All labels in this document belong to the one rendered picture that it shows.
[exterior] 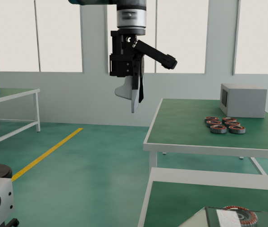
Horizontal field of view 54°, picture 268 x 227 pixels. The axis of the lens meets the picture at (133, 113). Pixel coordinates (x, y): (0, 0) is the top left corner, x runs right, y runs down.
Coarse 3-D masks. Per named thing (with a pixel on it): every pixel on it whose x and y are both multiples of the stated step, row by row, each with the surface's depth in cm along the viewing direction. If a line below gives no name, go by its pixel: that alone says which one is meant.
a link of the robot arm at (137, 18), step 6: (120, 12) 63; (126, 12) 62; (132, 12) 62; (138, 12) 62; (144, 12) 63; (120, 18) 63; (126, 18) 63; (132, 18) 62; (138, 18) 63; (144, 18) 64; (120, 24) 64; (126, 24) 63; (132, 24) 62; (138, 24) 63; (144, 24) 64
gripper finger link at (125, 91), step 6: (126, 78) 65; (126, 84) 64; (120, 90) 64; (126, 90) 64; (132, 90) 62; (138, 90) 63; (120, 96) 64; (126, 96) 63; (132, 96) 62; (138, 96) 64; (132, 102) 62; (138, 102) 64; (132, 108) 63
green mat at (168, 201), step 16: (160, 192) 106; (176, 192) 106; (192, 192) 106; (208, 192) 106; (224, 192) 106; (240, 192) 106; (256, 192) 106; (160, 208) 95; (176, 208) 95; (192, 208) 95; (256, 208) 95; (144, 224) 86; (160, 224) 86; (176, 224) 86
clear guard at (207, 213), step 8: (208, 208) 39; (216, 208) 39; (224, 208) 39; (192, 216) 40; (200, 216) 38; (208, 216) 37; (216, 216) 37; (224, 216) 37; (232, 216) 37; (240, 216) 37; (248, 216) 37; (256, 216) 37; (264, 216) 37; (184, 224) 40; (192, 224) 38; (200, 224) 37; (208, 224) 35; (216, 224) 35; (224, 224) 35; (232, 224) 35; (240, 224) 35; (248, 224) 35; (256, 224) 35; (264, 224) 35
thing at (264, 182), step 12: (156, 168) 128; (168, 168) 128; (156, 180) 116; (168, 180) 116; (180, 180) 116; (192, 180) 116; (204, 180) 116; (216, 180) 116; (228, 180) 116; (240, 180) 116; (252, 180) 116; (264, 180) 116; (144, 204) 97; (144, 216) 90
